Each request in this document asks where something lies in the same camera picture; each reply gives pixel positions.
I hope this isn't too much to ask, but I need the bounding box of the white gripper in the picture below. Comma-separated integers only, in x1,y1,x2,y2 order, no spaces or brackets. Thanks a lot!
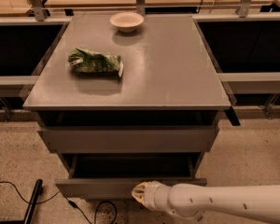
132,181,171,210

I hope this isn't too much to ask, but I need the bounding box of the grey drawer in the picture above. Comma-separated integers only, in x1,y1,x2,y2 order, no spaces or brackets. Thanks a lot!
38,126,218,153
56,153,207,200

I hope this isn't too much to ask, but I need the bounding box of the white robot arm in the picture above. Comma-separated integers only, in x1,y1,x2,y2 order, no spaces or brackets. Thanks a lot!
132,181,280,224

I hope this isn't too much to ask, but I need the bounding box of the grey drawer cabinet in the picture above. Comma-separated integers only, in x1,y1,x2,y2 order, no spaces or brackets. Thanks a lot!
21,14,231,179

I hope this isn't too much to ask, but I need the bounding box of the grey top drawer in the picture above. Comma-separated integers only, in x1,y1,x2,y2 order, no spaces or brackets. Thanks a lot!
38,126,218,153

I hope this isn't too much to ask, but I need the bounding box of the black floor bar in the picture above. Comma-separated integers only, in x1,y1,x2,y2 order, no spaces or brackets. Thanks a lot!
0,179,43,224

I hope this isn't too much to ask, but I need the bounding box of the green chip bag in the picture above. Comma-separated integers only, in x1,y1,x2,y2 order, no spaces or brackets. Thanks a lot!
67,48,124,77

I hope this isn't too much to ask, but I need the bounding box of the white bowl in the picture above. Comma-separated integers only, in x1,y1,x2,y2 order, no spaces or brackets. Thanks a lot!
110,12,144,33

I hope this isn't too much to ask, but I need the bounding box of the black floor cable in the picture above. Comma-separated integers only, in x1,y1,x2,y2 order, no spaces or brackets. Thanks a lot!
0,180,118,224

